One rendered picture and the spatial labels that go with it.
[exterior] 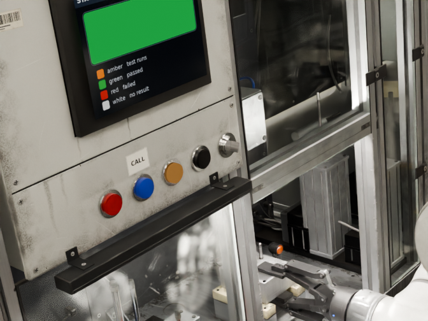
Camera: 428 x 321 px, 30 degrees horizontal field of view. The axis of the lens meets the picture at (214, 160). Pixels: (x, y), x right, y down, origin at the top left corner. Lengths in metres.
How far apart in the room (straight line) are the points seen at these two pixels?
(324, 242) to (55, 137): 1.00
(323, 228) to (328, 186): 0.11
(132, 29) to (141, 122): 0.14
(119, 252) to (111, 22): 0.30
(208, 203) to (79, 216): 0.21
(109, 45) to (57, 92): 0.09
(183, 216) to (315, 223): 0.77
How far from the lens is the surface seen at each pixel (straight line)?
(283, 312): 1.74
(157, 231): 1.12
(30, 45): 0.99
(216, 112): 1.22
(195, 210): 1.17
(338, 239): 1.91
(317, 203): 1.86
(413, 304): 1.49
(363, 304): 1.52
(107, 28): 1.03
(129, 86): 1.07
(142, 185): 1.13
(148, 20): 1.08
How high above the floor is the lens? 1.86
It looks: 22 degrees down
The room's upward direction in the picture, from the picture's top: 7 degrees counter-clockwise
